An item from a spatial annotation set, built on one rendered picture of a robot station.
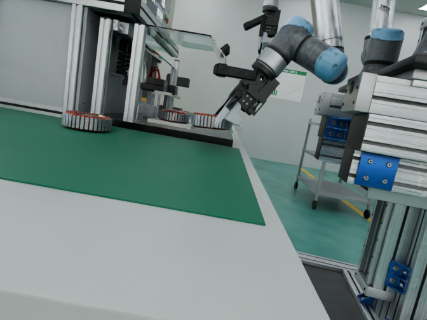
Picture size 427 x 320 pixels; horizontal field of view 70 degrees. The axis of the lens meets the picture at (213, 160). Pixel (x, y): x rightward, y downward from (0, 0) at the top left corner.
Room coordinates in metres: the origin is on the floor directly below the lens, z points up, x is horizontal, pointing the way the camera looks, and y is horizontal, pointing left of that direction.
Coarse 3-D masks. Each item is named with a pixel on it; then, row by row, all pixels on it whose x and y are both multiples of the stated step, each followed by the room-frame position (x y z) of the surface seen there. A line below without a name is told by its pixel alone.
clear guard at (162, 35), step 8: (152, 32) 1.05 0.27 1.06; (160, 32) 1.03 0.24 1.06; (168, 32) 1.01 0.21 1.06; (176, 32) 0.99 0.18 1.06; (184, 32) 0.97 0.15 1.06; (192, 32) 0.96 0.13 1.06; (160, 40) 1.15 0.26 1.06; (168, 40) 1.13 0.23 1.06; (176, 40) 1.10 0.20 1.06; (184, 40) 1.08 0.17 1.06; (192, 40) 1.06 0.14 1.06; (200, 40) 1.04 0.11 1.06; (208, 40) 1.02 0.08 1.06; (200, 48) 1.18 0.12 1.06; (208, 48) 1.15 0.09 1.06; (216, 48) 1.02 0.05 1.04; (216, 56) 1.20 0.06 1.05; (224, 56) 0.96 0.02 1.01
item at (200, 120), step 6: (192, 114) 0.81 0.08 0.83; (198, 114) 0.79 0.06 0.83; (204, 114) 0.78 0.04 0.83; (210, 114) 0.78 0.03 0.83; (216, 114) 0.87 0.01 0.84; (192, 120) 0.80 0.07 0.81; (198, 120) 0.78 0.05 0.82; (204, 120) 0.78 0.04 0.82; (210, 120) 0.77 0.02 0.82; (222, 120) 0.78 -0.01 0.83; (198, 126) 0.79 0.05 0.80; (204, 126) 0.78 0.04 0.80; (210, 126) 0.78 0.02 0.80; (222, 126) 0.78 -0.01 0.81; (228, 126) 0.80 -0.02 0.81
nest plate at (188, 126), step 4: (148, 120) 1.04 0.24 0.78; (152, 120) 1.04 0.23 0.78; (156, 120) 1.04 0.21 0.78; (160, 120) 1.05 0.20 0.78; (164, 124) 1.04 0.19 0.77; (168, 124) 1.04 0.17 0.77; (172, 124) 1.04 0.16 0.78; (176, 124) 1.04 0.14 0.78; (180, 124) 1.03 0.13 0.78; (184, 124) 1.04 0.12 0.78; (188, 124) 1.07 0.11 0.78; (188, 128) 1.03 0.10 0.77
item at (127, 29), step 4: (120, 24) 0.97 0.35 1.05; (124, 24) 0.97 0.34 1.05; (128, 24) 0.97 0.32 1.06; (124, 28) 0.97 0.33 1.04; (128, 28) 0.97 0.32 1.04; (132, 28) 1.00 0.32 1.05; (116, 32) 0.97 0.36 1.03; (120, 32) 0.97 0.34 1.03; (124, 32) 0.97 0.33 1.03; (128, 32) 0.97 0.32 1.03; (132, 32) 1.01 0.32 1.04; (120, 36) 1.02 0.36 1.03; (124, 36) 1.01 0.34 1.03; (128, 36) 0.99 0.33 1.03; (132, 36) 1.01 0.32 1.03
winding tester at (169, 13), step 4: (144, 0) 1.03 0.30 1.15; (168, 0) 1.34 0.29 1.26; (172, 0) 1.41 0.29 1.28; (168, 4) 1.35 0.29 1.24; (172, 4) 1.42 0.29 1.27; (168, 8) 1.36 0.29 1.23; (172, 8) 1.43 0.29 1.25; (164, 12) 1.29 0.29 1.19; (168, 12) 1.37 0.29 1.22; (172, 12) 1.44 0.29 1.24; (164, 16) 1.30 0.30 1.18; (168, 16) 1.38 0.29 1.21; (172, 16) 1.46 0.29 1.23; (164, 20) 1.31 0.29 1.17; (168, 20) 1.39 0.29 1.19; (172, 20) 1.46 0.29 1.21; (164, 24) 1.32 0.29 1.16; (168, 24) 1.40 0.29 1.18
